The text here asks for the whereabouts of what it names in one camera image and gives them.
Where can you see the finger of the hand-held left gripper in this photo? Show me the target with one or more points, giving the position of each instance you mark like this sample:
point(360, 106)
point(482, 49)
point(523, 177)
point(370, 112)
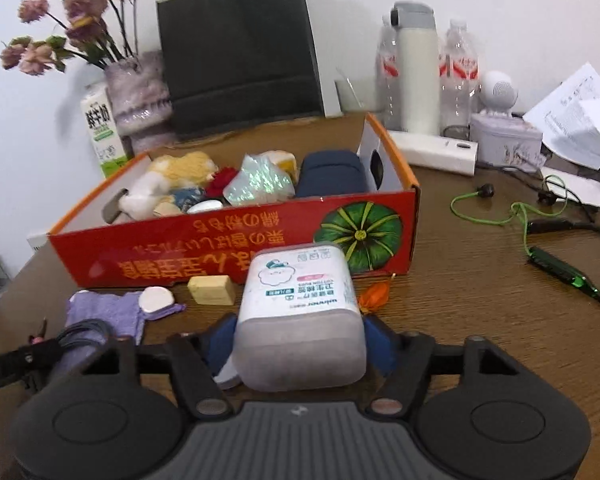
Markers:
point(15, 360)

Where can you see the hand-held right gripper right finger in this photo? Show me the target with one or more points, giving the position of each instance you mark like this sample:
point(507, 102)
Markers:
point(380, 345)

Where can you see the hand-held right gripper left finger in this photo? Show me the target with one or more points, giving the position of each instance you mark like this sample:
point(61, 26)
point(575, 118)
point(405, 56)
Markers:
point(220, 345)

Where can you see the white cotton swab box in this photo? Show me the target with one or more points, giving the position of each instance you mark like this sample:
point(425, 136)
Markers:
point(300, 320)

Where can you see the purple burlap pouch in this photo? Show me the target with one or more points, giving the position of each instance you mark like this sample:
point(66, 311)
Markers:
point(105, 310)

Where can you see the orange cardboard box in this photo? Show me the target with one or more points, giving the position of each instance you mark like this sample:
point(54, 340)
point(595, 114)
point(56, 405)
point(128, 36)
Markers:
point(155, 260)

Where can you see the blue yellow printed pouch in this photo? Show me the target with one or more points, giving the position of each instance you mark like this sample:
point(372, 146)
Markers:
point(185, 197)

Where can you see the iridescent plastic bag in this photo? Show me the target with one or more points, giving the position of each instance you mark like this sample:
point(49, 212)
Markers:
point(260, 182)

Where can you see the white yellow plush hamster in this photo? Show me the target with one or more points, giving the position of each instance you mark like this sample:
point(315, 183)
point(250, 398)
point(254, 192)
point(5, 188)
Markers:
point(180, 170)

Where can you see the cream yellow block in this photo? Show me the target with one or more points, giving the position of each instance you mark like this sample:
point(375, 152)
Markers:
point(282, 159)

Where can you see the brown wooden desktop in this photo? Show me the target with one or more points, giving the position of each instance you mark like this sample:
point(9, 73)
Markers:
point(480, 335)

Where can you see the small orange wrapper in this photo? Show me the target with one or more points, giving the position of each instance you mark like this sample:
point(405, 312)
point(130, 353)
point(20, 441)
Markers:
point(372, 297)

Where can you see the pale yellow eraser block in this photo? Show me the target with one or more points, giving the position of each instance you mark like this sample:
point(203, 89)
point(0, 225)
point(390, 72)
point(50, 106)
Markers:
point(211, 290)

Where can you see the white scalloped disc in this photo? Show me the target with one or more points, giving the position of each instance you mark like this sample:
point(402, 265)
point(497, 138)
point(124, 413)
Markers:
point(155, 302)

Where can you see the white oval case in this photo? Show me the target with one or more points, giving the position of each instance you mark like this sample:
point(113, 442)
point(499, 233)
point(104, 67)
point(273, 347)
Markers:
point(205, 206)

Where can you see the navy blue case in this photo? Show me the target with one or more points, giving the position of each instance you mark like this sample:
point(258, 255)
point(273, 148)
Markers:
point(330, 172)

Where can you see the white power bank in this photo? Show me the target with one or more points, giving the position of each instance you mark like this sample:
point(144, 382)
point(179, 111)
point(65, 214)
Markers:
point(430, 152)

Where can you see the white tissue box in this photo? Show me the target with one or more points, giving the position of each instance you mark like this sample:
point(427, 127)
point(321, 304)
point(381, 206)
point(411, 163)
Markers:
point(505, 137)

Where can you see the green white milk carton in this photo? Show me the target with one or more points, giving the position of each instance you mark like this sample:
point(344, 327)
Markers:
point(100, 130)

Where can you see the purple textured vase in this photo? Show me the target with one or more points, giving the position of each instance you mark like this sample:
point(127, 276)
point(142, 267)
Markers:
point(140, 100)

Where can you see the plain white paper sheet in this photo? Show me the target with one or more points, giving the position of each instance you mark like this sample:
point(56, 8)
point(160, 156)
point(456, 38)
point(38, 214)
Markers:
point(590, 187)

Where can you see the clear water bottle red label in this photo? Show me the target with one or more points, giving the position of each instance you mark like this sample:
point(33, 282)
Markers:
point(460, 85)
point(387, 75)

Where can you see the white thermos flask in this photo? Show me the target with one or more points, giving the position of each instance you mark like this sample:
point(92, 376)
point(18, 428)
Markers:
point(415, 70)

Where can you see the white round speaker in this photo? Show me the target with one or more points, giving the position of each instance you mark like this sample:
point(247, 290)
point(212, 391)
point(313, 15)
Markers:
point(497, 91)

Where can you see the black paper bag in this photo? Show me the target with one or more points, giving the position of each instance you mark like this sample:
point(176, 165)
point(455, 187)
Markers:
point(240, 50)

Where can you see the white printed paper sheets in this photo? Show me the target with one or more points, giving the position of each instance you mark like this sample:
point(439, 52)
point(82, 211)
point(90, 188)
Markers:
point(575, 110)

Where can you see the dried pink flowers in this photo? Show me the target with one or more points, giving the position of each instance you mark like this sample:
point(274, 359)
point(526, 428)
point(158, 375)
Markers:
point(80, 5)

